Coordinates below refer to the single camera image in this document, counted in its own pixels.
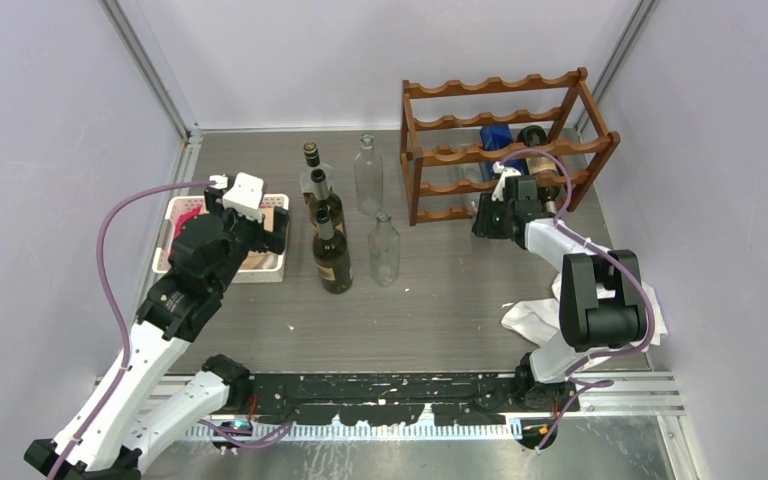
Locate green wine bottle front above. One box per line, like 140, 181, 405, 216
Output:
312, 206, 353, 294

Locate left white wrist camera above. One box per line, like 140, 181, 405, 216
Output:
204, 172, 267, 223

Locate green wine bottle middle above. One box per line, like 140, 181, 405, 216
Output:
305, 169, 346, 234

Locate white plastic basket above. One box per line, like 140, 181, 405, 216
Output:
151, 193, 290, 284

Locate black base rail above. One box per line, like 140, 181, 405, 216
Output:
219, 372, 575, 427

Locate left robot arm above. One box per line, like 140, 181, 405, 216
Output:
24, 207, 290, 479

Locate beige folded cloth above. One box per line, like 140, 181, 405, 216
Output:
259, 206, 277, 232

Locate clear glass bottle front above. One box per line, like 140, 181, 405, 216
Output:
455, 163, 486, 217

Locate wooden wine rack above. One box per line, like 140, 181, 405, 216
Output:
399, 67, 621, 226

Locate dark green wine bottle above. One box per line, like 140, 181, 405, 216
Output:
516, 125, 562, 214

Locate white cloth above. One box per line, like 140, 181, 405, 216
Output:
501, 274, 668, 347

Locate clear whisky bottle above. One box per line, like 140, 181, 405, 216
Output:
299, 142, 334, 201

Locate red cloth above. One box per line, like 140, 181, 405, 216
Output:
168, 205, 207, 258

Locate tall clear glass bottle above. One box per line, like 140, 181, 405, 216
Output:
353, 133, 383, 217

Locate blue square glass bottle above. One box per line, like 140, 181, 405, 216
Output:
479, 124, 514, 182

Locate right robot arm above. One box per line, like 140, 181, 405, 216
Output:
472, 171, 656, 411

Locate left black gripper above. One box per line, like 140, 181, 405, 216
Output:
206, 185, 286, 293

